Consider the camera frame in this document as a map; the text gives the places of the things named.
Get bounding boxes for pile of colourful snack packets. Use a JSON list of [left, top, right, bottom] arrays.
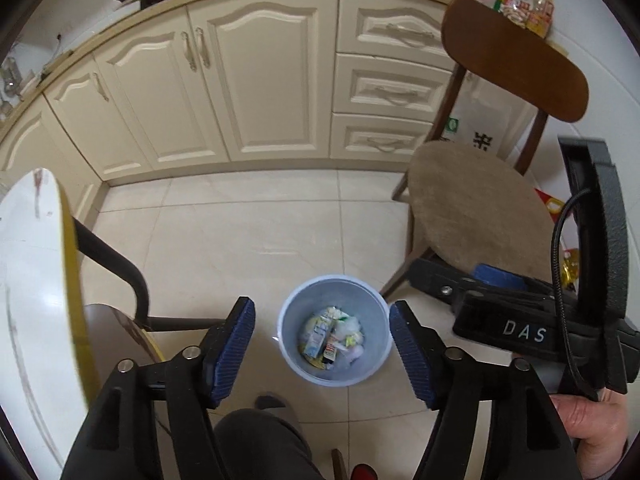
[[492, 0, 558, 38]]

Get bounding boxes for white plastic bag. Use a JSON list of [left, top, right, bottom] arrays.
[[332, 317, 366, 361]]

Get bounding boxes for grey slipper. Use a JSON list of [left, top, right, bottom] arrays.
[[254, 394, 293, 418]]

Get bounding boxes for wooden chair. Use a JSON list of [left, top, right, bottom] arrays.
[[380, 0, 588, 298]]

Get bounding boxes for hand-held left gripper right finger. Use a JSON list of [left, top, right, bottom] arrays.
[[389, 300, 583, 480]]

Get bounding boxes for white printed bag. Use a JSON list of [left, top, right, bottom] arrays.
[[440, 72, 538, 161]]

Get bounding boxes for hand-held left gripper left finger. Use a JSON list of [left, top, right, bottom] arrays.
[[60, 296, 257, 480]]

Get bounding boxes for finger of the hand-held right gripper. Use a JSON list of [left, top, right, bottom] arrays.
[[472, 263, 556, 293], [407, 257, 551, 311]]

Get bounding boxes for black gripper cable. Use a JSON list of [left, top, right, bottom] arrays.
[[550, 187, 601, 403]]

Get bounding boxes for brown seat metal frame chair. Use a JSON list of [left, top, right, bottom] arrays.
[[74, 217, 228, 401]]

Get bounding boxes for yellow oil bottle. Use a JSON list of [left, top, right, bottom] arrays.
[[560, 247, 581, 291]]

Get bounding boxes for person's right hand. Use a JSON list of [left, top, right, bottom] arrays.
[[547, 387, 631, 461]]

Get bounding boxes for person's dark trouser leg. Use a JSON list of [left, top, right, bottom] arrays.
[[215, 408, 326, 480]]

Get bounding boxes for red yellow packet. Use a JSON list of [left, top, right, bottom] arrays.
[[532, 187, 568, 226]]

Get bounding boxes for light blue waste bin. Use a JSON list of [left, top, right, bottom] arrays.
[[276, 274, 393, 387]]

